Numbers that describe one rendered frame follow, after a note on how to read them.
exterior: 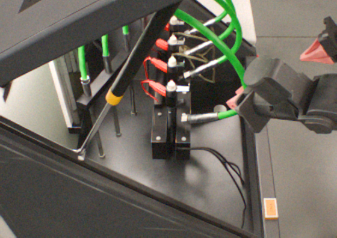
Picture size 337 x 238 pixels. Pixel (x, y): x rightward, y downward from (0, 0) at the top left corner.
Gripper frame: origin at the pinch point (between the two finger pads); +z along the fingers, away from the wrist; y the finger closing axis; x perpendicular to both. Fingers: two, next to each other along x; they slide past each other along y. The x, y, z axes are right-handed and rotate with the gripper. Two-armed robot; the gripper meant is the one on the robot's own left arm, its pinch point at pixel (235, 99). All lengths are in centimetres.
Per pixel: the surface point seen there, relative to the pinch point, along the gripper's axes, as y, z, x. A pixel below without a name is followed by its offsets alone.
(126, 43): -2.5, 35.4, -15.8
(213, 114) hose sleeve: 3.5, 5.2, 1.2
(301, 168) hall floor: -50, 93, 104
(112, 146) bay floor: 16, 50, 6
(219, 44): -0.7, -7.1, -12.9
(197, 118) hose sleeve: 5.4, 9.1, 0.8
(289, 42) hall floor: -127, 147, 80
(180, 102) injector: 1.3, 22.6, 1.0
